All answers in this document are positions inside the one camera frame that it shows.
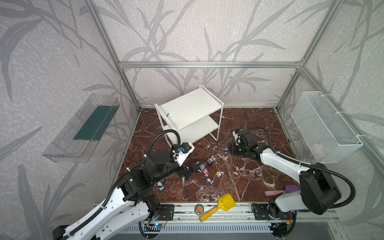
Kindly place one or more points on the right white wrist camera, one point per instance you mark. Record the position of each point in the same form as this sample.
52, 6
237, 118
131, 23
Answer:
236, 134

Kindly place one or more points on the yellow plastic toy shovel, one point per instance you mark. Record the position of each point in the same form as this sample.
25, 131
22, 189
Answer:
225, 203

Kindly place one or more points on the red cap doraemon figure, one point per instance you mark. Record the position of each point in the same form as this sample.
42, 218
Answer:
205, 172

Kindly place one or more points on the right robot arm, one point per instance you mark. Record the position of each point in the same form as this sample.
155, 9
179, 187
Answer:
320, 188

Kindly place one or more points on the yellow doraemon figure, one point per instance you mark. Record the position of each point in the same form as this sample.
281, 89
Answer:
220, 173

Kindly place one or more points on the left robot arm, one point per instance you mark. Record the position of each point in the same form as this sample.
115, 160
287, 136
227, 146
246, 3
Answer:
129, 200

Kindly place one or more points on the round orange badge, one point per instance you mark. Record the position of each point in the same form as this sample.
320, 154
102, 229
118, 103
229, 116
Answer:
199, 209

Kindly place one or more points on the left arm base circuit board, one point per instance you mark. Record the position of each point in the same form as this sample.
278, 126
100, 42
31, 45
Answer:
155, 227

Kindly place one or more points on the purple kuromi figure black bow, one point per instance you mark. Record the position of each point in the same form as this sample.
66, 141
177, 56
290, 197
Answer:
225, 149

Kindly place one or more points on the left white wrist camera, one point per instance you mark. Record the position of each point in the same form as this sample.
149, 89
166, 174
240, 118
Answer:
183, 152

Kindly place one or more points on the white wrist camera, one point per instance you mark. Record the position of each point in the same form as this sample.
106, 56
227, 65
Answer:
183, 152
236, 134

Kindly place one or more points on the white two-tier metal shelf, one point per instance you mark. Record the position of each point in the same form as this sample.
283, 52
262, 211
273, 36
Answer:
193, 115

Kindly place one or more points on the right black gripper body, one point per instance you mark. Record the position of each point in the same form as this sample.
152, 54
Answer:
235, 148

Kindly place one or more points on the small dark figure front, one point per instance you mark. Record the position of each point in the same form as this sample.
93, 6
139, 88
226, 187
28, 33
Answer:
208, 181

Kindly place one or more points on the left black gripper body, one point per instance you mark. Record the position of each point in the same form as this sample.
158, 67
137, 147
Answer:
186, 171

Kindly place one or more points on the pink object in basket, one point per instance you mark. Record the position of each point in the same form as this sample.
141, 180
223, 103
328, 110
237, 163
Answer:
318, 151

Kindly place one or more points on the white wire mesh basket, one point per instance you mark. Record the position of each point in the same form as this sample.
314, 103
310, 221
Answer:
321, 123

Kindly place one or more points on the clear plastic wall bin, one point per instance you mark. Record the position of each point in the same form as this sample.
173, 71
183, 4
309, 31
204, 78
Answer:
79, 138

